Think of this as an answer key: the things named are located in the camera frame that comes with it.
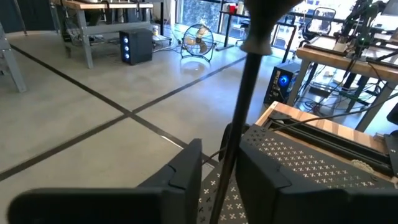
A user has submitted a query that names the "wooden workbench with grey legs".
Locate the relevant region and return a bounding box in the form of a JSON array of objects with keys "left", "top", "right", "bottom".
[{"left": 49, "top": 0, "right": 155, "bottom": 70}]

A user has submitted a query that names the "computer tower with three lights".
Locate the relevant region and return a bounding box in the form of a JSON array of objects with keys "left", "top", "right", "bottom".
[{"left": 119, "top": 28, "right": 154, "bottom": 66}]

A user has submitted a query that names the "black office chair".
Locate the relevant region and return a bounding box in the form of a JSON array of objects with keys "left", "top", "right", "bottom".
[{"left": 300, "top": 6, "right": 337, "bottom": 47}]

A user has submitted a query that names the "grey metal table leg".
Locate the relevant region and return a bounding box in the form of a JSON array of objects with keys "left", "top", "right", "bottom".
[{"left": 0, "top": 22, "right": 28, "bottom": 93}]

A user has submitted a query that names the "black floor fan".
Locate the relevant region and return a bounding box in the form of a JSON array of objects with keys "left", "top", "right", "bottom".
[{"left": 180, "top": 24, "right": 216, "bottom": 63}]

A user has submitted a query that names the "black perforated metal shelf riser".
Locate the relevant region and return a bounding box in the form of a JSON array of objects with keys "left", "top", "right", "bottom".
[{"left": 198, "top": 124, "right": 397, "bottom": 224}]

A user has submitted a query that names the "tall black candlestick holder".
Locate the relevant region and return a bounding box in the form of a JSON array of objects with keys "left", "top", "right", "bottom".
[{"left": 208, "top": 0, "right": 303, "bottom": 224}]

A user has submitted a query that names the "black aluminium table frame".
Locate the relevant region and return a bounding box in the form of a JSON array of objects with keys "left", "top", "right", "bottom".
[{"left": 266, "top": 110, "right": 398, "bottom": 178}]

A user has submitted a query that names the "black desk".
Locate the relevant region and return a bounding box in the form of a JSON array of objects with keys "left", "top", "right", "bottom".
[{"left": 216, "top": 11, "right": 298, "bottom": 63}]

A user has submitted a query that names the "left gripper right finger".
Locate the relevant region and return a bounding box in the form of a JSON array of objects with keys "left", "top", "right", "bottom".
[{"left": 235, "top": 146, "right": 398, "bottom": 224}]

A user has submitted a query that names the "computer tower with glowing fan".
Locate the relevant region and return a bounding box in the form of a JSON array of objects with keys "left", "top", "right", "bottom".
[{"left": 263, "top": 62, "right": 302, "bottom": 106}]

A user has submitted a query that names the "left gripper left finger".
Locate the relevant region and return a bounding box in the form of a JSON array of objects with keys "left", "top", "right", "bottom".
[{"left": 6, "top": 138, "right": 203, "bottom": 224}]

